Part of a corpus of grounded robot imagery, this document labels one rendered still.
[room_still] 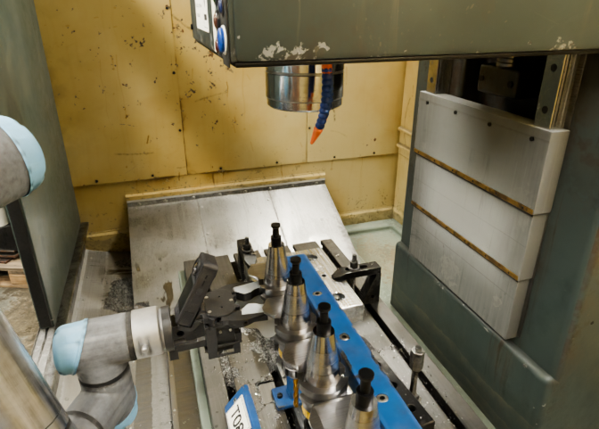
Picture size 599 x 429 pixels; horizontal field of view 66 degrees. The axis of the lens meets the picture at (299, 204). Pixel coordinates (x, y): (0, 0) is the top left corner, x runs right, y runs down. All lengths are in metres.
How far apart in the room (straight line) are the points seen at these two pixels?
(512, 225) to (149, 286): 1.26
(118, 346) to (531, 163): 0.84
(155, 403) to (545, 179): 1.03
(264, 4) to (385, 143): 1.73
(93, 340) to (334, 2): 0.57
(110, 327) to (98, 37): 1.35
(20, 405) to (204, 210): 1.44
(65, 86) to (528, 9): 1.59
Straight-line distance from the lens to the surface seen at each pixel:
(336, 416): 0.58
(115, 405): 0.81
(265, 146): 2.06
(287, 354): 0.65
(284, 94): 0.91
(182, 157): 2.01
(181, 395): 1.27
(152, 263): 1.87
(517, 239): 1.13
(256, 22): 0.61
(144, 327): 0.75
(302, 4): 0.62
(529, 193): 1.07
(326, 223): 2.03
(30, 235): 1.38
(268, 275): 0.75
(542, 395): 1.26
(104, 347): 0.76
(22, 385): 0.69
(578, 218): 1.07
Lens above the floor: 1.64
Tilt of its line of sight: 24 degrees down
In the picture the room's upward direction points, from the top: straight up
